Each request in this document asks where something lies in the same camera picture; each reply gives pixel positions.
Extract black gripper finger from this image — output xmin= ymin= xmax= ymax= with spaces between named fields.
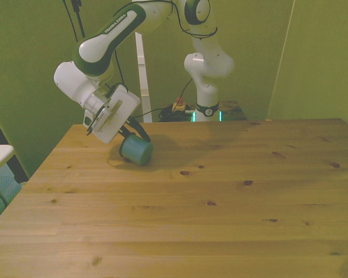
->
xmin=118 ymin=126 xmax=136 ymax=137
xmin=128 ymin=118 xmax=151 ymax=143

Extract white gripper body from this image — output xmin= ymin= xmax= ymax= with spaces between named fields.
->
xmin=93 ymin=83 xmax=142 ymax=145

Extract teal mug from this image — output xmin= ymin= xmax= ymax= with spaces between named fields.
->
xmin=119 ymin=134 xmax=154 ymax=166

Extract yellow emergency stop box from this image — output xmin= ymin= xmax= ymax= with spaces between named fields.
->
xmin=171 ymin=97 xmax=187 ymax=114

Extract wrist camera with ribbed housing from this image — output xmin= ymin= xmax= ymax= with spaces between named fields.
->
xmin=82 ymin=104 xmax=113 ymax=136

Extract black coiled cable bundle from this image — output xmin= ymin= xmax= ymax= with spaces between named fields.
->
xmin=157 ymin=105 xmax=193 ymax=123

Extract white upright post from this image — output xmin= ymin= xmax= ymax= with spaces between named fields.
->
xmin=134 ymin=31 xmax=153 ymax=123

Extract black camera stand poles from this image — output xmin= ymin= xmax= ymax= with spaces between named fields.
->
xmin=61 ymin=0 xmax=86 ymax=42

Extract black cable along robot arm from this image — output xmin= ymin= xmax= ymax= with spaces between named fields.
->
xmin=113 ymin=0 xmax=219 ymax=87

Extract black slanted frame bar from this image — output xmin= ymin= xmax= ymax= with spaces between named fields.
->
xmin=0 ymin=106 xmax=30 ymax=184

